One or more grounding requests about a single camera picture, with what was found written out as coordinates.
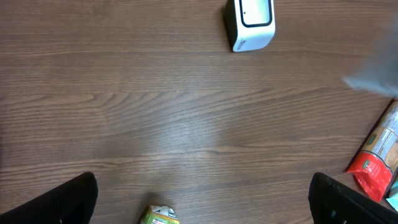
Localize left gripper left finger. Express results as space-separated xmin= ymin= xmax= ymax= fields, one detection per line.
xmin=1 ymin=172 xmax=98 ymax=224

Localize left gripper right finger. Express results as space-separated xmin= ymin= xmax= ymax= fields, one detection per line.
xmin=308 ymin=172 xmax=397 ymax=224

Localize orange spaghetti packet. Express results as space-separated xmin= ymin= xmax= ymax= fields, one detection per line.
xmin=347 ymin=100 xmax=397 ymax=202

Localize teal snack packet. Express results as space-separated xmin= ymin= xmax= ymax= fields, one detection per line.
xmin=386 ymin=179 xmax=398 ymax=211

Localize green yellow snack packet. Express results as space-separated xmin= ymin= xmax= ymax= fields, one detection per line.
xmin=139 ymin=205 xmax=180 ymax=224

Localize white cream tube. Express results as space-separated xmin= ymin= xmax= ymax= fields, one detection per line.
xmin=343 ymin=16 xmax=397 ymax=98

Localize white barcode scanner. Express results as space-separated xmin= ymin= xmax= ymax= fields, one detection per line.
xmin=223 ymin=0 xmax=275 ymax=52

